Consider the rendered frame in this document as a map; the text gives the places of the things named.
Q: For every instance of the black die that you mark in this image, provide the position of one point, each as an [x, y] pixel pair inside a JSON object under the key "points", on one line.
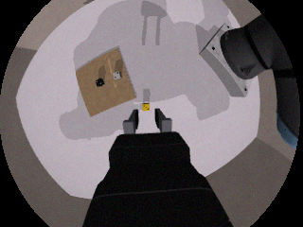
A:
{"points": [[100, 82]]}

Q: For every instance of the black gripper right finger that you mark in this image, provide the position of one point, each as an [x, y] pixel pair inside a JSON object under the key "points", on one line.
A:
{"points": [[163, 124]]}

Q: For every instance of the brown square mat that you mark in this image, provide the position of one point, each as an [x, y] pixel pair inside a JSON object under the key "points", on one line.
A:
{"points": [[113, 92]]}

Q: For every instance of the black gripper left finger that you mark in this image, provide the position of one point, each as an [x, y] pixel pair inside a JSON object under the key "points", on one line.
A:
{"points": [[131, 125]]}

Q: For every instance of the grey die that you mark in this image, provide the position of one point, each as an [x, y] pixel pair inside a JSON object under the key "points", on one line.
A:
{"points": [[117, 75]]}

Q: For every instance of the yellow die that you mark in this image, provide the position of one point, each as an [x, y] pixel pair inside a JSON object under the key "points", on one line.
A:
{"points": [[146, 106]]}

